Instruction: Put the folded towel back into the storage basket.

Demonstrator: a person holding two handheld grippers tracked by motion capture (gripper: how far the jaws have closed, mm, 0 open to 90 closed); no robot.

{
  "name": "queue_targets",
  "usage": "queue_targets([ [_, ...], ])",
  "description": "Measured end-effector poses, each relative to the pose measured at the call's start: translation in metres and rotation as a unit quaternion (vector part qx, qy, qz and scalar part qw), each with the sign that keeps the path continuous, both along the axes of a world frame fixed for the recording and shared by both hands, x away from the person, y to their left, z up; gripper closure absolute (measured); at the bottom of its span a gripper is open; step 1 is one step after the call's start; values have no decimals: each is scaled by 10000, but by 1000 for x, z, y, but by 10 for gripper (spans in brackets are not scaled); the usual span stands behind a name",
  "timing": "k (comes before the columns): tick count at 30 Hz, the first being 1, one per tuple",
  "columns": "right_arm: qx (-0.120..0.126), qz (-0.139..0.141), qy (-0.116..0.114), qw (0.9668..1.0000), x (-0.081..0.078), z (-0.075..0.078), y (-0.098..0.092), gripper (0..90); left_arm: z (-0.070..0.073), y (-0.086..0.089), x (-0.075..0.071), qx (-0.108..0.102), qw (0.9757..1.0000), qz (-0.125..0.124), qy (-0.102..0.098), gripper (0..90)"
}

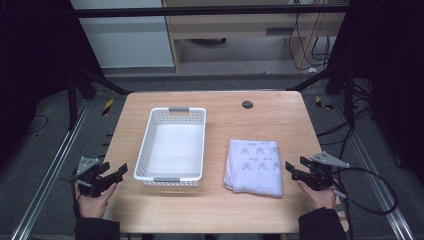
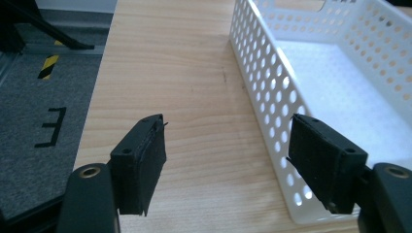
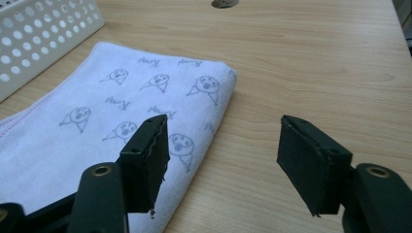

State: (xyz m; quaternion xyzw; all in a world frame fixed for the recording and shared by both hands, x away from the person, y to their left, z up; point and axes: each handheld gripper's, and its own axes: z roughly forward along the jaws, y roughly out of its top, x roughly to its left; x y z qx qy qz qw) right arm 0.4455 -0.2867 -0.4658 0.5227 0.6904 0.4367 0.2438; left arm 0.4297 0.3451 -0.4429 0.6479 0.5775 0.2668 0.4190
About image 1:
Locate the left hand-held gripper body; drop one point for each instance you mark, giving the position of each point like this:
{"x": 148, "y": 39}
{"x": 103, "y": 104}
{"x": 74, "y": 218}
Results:
{"x": 88, "y": 181}

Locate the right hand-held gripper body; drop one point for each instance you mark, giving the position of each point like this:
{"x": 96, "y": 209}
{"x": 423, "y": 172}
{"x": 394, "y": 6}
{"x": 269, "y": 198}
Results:
{"x": 320, "y": 176}

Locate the person's right hand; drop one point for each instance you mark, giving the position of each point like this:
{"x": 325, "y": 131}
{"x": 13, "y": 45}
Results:
{"x": 321, "y": 198}

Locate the person's left hand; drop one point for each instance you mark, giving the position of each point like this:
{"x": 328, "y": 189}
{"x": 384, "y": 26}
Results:
{"x": 91, "y": 205}

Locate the folded lilac printed towel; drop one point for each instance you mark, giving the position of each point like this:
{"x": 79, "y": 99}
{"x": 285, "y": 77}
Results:
{"x": 255, "y": 170}

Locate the yellow black striped marker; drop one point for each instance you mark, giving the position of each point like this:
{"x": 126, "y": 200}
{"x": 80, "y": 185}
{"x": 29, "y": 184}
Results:
{"x": 320, "y": 102}
{"x": 107, "y": 107}

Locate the white perforated plastic basket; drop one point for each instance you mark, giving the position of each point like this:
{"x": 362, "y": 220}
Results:
{"x": 173, "y": 150}

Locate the black metal stand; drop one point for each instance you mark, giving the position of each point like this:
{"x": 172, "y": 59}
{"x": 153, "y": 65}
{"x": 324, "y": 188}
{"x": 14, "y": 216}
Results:
{"x": 348, "y": 100}
{"x": 72, "y": 100}

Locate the dark round table grommet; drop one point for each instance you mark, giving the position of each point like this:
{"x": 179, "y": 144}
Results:
{"x": 247, "y": 104}

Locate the black curtain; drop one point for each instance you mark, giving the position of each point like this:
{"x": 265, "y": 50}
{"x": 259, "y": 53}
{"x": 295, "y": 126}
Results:
{"x": 33, "y": 66}
{"x": 393, "y": 66}

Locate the white cabinet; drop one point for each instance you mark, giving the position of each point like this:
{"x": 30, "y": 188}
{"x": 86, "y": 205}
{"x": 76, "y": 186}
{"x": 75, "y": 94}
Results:
{"x": 126, "y": 40}

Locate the light wooden desk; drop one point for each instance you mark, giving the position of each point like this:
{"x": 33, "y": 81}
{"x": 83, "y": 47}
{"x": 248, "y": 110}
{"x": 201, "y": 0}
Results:
{"x": 233, "y": 28}

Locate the aluminium floor rail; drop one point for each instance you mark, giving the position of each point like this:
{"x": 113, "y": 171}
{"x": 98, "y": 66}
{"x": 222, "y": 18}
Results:
{"x": 376, "y": 173}
{"x": 50, "y": 173}

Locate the black horizontal frame bar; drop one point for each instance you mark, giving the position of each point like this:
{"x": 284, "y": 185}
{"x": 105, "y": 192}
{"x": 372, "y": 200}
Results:
{"x": 200, "y": 11}

